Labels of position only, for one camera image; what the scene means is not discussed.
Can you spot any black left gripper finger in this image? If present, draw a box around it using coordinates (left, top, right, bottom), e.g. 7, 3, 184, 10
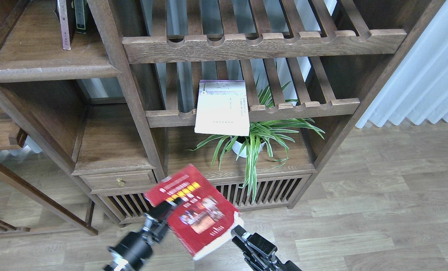
144, 198, 183, 228

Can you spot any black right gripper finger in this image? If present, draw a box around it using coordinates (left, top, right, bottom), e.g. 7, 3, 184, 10
231, 225, 277, 260

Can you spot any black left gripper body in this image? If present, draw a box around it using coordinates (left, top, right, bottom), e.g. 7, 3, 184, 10
107, 223, 169, 269

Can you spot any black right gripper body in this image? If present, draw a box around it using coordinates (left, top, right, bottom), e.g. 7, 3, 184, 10
243, 250, 301, 271

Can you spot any red paperback book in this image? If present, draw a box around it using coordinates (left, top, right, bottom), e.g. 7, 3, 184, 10
144, 164, 244, 261

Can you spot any white and purple book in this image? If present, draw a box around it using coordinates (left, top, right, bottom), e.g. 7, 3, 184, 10
194, 79, 250, 137

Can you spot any maroon book with white characters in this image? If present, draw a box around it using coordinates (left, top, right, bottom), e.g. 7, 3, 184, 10
54, 0, 75, 50

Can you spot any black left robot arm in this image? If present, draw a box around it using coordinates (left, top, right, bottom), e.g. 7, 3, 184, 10
103, 197, 183, 271

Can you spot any brass drawer knob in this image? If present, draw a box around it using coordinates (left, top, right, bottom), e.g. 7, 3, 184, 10
117, 178, 125, 187

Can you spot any white plant pot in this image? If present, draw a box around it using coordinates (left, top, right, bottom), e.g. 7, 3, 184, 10
231, 136, 266, 158

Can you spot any green spider plant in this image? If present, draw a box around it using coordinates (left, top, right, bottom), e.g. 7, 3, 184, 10
188, 75, 325, 204

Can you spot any dark wooden bookshelf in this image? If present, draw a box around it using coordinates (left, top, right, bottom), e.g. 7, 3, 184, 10
0, 0, 444, 224

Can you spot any green upright book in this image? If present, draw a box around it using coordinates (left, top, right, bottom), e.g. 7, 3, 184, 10
73, 0, 90, 33

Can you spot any white curtain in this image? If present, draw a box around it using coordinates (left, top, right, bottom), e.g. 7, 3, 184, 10
356, 0, 448, 128

